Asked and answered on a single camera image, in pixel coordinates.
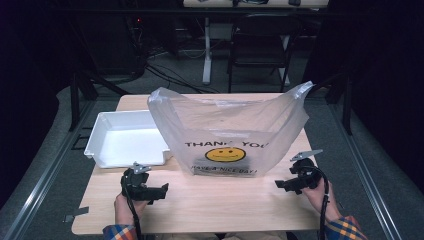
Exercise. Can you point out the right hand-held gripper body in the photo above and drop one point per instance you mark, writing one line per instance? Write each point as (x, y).
(305, 175)

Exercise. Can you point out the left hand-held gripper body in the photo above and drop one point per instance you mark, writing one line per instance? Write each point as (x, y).
(135, 186)

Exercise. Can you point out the clear plastic smiley bag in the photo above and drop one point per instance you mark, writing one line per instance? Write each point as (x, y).
(200, 133)

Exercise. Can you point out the person's left hand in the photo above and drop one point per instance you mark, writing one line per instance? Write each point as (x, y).
(125, 208)

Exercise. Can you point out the person's right hand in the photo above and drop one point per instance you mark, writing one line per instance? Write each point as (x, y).
(316, 200)

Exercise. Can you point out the white plastic tray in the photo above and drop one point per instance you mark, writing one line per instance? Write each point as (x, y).
(126, 146)

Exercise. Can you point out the grey tape strip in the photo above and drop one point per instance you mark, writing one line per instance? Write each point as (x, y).
(76, 214)

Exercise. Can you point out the black metal stand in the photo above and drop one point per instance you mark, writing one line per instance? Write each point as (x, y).
(75, 103)

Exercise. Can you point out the white desk leg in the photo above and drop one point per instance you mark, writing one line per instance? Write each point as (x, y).
(207, 56)

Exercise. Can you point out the black chair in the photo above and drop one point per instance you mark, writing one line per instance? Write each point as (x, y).
(260, 43)

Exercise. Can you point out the aluminium floor rail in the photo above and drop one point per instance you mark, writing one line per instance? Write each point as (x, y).
(40, 186)
(370, 180)

